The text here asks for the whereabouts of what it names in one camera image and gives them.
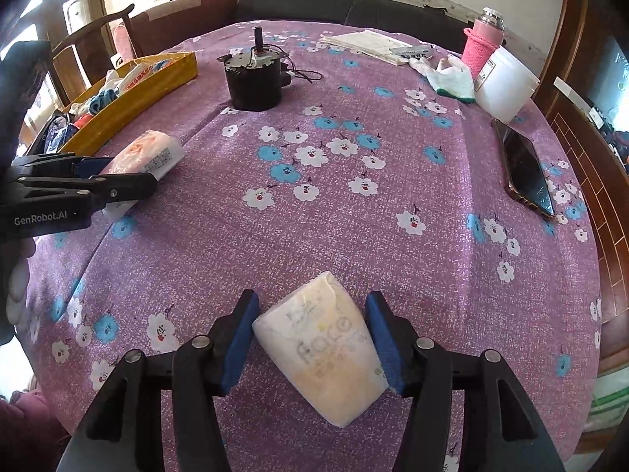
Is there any white plastic jar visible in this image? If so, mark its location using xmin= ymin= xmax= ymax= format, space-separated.
xmin=474 ymin=46 xmax=541 ymax=125

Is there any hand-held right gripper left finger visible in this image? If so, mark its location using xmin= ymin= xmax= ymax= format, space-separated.
xmin=56 ymin=289 xmax=260 ymax=472

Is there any black electric motor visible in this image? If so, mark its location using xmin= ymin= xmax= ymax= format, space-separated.
xmin=217 ymin=26 xmax=325 ymax=111

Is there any green striped white sack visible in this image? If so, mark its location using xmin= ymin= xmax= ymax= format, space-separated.
xmin=582 ymin=364 xmax=629 ymax=455

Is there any yellow cardboard box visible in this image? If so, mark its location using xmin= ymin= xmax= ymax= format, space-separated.
xmin=59 ymin=52 xmax=199 ymax=157

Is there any brown cushioned seat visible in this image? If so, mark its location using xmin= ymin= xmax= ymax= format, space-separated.
xmin=129 ymin=0 xmax=239 ymax=57

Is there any blue cloth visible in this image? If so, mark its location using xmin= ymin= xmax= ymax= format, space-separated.
xmin=86 ymin=86 xmax=121 ymax=114

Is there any pink tissue pack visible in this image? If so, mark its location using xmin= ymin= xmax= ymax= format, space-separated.
xmin=98 ymin=129 xmax=185 ymax=222

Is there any wall mirror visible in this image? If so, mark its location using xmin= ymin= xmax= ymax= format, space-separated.
xmin=587 ymin=34 xmax=629 ymax=178

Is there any person's left forearm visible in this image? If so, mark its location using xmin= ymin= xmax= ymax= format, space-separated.
xmin=0 ymin=388 xmax=70 ymax=472

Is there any white work glove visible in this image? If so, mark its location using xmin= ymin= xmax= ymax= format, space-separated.
xmin=409 ymin=55 xmax=477 ymax=104

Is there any dark sofa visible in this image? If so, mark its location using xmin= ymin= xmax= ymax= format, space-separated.
xmin=235 ymin=0 xmax=485 ymax=55

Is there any wooden door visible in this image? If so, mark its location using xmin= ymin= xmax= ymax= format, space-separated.
xmin=0 ymin=0 xmax=106 ymax=124

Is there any blue and white pack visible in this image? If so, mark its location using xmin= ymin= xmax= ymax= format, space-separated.
xmin=42 ymin=115 xmax=82 ymax=153

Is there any black smartphone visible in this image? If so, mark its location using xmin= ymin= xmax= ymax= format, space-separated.
xmin=491 ymin=118 xmax=557 ymax=218

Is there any wooden chair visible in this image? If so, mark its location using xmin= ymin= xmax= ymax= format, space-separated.
xmin=51 ymin=4 xmax=136 ymax=104

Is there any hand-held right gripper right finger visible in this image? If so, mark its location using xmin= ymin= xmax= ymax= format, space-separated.
xmin=364 ymin=290 xmax=568 ymax=472

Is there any white and peach tissue pack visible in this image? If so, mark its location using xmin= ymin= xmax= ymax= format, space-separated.
xmin=252 ymin=271 xmax=389 ymax=428

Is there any pink sleeved bottle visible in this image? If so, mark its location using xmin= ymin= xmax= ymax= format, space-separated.
xmin=463 ymin=7 xmax=507 ymax=82

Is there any purple floral tablecloth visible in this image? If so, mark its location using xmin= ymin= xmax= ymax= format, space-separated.
xmin=24 ymin=20 xmax=603 ymax=472

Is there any paper notebook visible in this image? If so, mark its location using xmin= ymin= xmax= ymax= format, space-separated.
xmin=319 ymin=29 xmax=436 ymax=66

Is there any person's left hand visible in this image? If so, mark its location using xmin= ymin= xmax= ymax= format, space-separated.
xmin=6 ymin=243 xmax=37 ymax=328

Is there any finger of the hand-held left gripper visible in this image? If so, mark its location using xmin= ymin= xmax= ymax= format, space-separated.
xmin=15 ymin=155 xmax=119 ymax=179
xmin=15 ymin=172 xmax=159 ymax=213

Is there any red printed white pack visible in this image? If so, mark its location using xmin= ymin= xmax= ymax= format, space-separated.
xmin=118 ymin=56 xmax=182 ymax=92

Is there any wooden cabinet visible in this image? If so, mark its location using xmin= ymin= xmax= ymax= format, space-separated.
xmin=533 ymin=0 xmax=629 ymax=374

